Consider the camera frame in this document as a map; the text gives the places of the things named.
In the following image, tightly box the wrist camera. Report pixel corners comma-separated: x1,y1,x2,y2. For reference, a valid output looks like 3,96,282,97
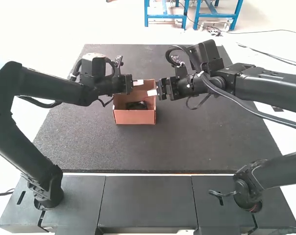
113,55,124,75
171,55,188,78

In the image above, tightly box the black square fan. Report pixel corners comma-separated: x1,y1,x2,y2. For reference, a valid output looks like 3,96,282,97
125,99,148,110

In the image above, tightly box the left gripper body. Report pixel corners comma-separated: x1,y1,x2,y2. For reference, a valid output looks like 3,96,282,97
112,73,134,95

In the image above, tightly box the blue metal frame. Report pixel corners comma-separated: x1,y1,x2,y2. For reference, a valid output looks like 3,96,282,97
192,0,244,31
144,0,188,30

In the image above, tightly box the cardboard box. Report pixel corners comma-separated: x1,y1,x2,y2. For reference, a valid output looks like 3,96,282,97
113,78,156,125

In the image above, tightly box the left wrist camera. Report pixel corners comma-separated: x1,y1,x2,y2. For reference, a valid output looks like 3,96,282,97
113,55,124,75

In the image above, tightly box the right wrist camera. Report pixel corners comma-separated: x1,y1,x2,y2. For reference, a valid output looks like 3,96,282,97
171,55,188,78

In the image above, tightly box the black mat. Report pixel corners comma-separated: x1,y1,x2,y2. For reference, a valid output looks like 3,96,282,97
32,44,284,173

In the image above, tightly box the dark base panel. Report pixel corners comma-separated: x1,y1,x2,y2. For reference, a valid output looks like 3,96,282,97
0,175,106,233
97,175,199,229
191,175,296,231

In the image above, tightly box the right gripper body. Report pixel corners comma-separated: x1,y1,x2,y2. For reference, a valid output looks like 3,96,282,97
156,76,188,101

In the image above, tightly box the black cable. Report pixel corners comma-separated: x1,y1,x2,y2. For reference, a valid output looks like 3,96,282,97
17,95,63,109
165,45,195,67
185,94,212,110
225,29,296,37
200,72,296,134
98,96,114,108
0,188,15,200

